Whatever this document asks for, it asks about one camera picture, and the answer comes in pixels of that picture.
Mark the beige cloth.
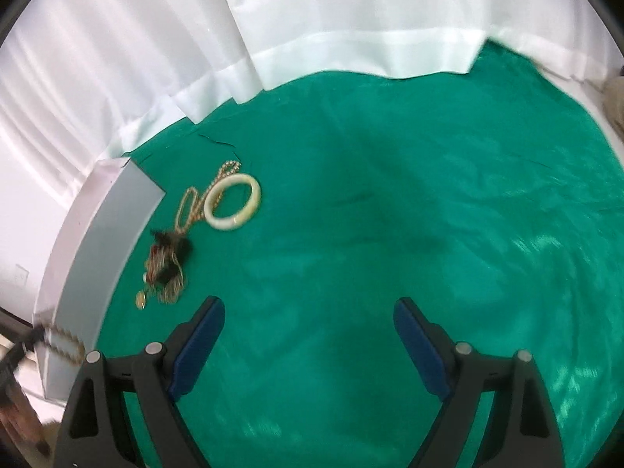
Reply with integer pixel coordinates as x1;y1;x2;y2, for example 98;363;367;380
603;75;624;138

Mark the cream white bangle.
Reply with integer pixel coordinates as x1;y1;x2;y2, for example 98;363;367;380
203;174;262;231

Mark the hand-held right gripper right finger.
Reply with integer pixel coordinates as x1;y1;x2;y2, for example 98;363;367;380
393;297;566;468

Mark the white curtain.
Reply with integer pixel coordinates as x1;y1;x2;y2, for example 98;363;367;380
0;0;616;315

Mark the green cloth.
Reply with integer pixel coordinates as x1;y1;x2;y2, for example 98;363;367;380
92;41;617;468

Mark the black feather gold chain jewelry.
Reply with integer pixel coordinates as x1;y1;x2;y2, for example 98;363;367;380
134;227;197;311

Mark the white cardboard box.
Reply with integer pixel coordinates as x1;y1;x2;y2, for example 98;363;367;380
33;157;165;401

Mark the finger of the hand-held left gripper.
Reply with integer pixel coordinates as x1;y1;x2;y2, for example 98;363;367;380
0;324;46;393

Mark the gold bead necklace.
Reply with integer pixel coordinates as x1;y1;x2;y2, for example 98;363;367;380
175;160;243;236

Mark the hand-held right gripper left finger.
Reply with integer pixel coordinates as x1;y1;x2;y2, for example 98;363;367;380
53;295;227;468

